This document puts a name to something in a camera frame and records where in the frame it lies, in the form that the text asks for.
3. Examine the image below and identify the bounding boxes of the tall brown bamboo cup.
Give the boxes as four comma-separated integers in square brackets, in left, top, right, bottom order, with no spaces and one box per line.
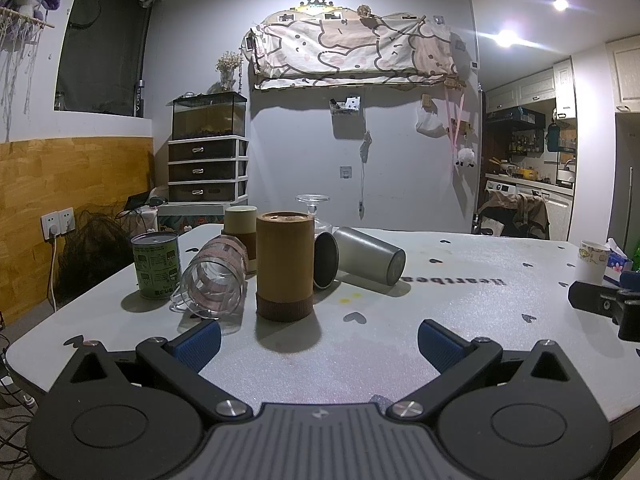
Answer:
[256,211,314,323]

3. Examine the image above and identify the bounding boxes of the white floral paper cup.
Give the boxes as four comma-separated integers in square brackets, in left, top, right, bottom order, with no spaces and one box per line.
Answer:
[575,240,610,285]

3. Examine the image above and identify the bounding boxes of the silver metal cup lying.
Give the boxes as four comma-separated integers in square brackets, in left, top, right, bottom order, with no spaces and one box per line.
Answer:
[333,228,407,286]

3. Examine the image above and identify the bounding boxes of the beige cup brown sleeve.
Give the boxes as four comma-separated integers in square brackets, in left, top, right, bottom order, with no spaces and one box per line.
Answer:
[222,205,257,273]

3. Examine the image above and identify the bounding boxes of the beige cup black inside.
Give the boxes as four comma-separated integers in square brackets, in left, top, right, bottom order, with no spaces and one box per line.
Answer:
[314,232,340,289]

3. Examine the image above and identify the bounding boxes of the blue tissue box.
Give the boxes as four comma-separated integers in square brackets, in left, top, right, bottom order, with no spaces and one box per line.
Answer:
[604,237,632,285]

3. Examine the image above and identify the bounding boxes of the clear glass pink pattern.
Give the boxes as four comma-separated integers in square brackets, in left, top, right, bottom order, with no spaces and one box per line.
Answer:
[170,234,248,321]

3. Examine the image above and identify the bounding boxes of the chair with brown jacket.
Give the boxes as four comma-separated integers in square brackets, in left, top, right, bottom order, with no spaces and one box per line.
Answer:
[477,191,550,240]

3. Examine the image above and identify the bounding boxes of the green tin can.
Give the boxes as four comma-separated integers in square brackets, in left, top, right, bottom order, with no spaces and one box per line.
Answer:
[131,232,181,300]

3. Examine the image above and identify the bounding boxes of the white washing machine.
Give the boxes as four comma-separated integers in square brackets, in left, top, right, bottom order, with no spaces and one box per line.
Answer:
[485,180,520,204]

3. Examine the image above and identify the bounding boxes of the white sheep plush hanging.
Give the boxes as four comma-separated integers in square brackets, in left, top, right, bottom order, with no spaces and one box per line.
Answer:
[454,148,476,167]

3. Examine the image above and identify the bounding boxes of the white black drawer unit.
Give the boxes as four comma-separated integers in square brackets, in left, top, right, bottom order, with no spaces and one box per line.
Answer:
[167,134,250,204]

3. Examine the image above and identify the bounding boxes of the upside-down wine glass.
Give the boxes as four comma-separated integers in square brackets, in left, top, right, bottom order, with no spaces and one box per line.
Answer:
[296,193,332,234]

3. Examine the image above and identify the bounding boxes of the white upper kitchen cabinets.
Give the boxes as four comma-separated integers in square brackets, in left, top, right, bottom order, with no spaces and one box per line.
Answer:
[486,58,577,119]

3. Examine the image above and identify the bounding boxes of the white plastic bag hanging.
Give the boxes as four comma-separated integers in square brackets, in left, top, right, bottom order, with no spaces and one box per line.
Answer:
[416,107,447,138]

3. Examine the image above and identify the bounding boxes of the glass fish tank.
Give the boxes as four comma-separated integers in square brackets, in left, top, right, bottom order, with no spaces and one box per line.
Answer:
[171,91,247,140]

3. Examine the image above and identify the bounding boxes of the dried flower vase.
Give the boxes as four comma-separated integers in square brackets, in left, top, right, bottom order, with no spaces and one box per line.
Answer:
[216,51,242,91]

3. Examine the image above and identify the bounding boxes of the cartoon patterned blanket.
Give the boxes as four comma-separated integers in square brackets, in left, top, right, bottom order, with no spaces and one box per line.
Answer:
[242,6,458,91]

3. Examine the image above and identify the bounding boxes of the white wall power socket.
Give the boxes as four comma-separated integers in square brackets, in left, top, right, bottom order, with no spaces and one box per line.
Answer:
[40,207,76,240]

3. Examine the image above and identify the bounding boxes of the grey wall switch plate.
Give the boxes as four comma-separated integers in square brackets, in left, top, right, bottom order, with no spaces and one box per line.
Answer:
[340,166,352,179]

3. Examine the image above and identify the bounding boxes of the wall shelf small holder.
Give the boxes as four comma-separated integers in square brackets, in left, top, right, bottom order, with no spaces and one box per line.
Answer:
[329,96,361,115]

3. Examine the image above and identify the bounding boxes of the white macrame wall hanging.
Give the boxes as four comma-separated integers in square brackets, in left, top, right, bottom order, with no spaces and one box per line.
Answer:
[1,8,53,142]

